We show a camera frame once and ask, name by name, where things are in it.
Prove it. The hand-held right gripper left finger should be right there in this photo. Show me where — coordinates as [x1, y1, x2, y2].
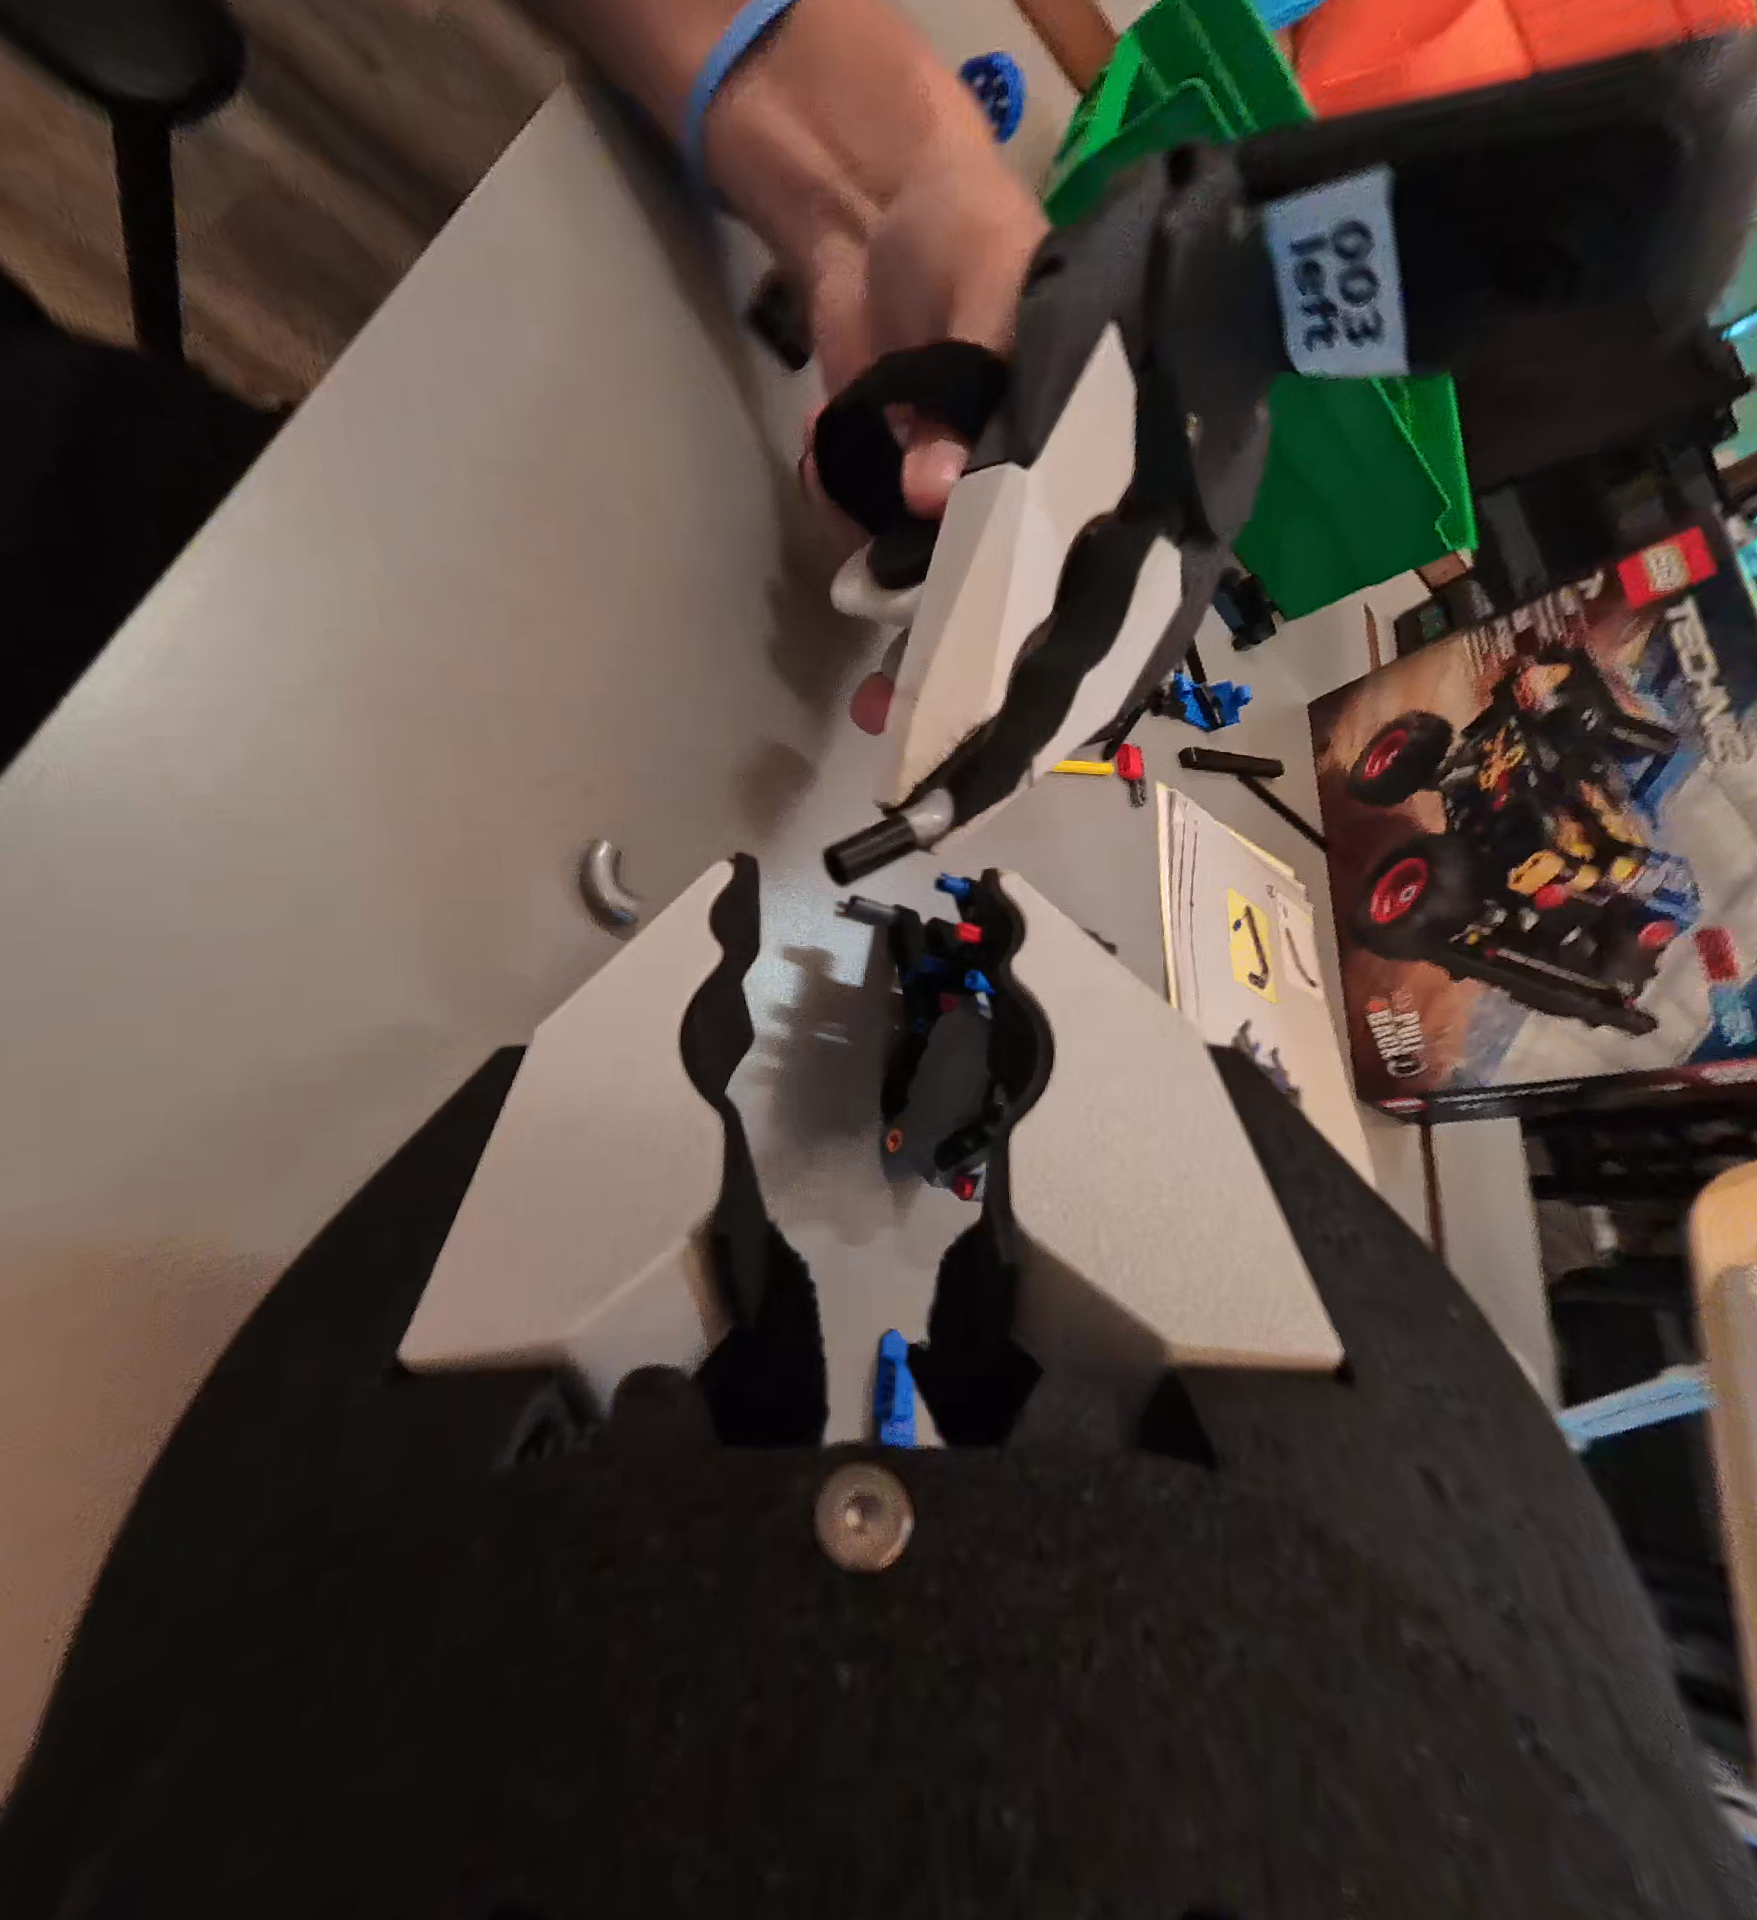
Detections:
[395, 852, 783, 1421]

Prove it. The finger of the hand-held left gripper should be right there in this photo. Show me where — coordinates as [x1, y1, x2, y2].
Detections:
[961, 516, 1229, 824]
[873, 332, 1142, 821]

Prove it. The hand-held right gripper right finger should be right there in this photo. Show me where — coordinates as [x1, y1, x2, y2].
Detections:
[969, 867, 1348, 1421]

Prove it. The black blue lego model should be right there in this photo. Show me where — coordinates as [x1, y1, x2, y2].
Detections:
[837, 867, 1036, 1207]

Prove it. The black grey lego pin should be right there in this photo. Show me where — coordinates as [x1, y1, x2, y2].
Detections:
[823, 791, 959, 891]

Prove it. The person's left forearm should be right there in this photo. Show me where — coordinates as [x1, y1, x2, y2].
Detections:
[511, 0, 761, 93]

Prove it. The lego instruction booklet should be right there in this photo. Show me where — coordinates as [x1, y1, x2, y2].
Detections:
[1154, 780, 1378, 1194]

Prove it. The long thin black lego axle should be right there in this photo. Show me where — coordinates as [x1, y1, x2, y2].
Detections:
[1238, 772, 1333, 854]

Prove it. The lego set box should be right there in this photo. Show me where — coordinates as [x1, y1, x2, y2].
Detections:
[1305, 516, 1757, 1129]

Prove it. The blue round lego piece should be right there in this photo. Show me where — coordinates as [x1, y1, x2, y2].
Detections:
[956, 48, 1031, 148]

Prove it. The person's left hand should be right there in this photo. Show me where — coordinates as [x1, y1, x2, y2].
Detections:
[698, 19, 1053, 738]

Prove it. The orange plastic bin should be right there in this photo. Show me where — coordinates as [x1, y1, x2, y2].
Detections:
[1287, 0, 1757, 121]

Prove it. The green plastic bin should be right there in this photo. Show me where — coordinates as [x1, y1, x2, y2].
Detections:
[1041, 0, 1483, 621]

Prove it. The white metal stand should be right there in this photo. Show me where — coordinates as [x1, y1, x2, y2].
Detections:
[1557, 1362, 1716, 1455]

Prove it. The blue wristband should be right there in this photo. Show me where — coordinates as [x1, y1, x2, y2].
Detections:
[680, 0, 804, 205]

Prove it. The black stool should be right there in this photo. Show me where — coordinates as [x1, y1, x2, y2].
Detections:
[0, 0, 246, 360]

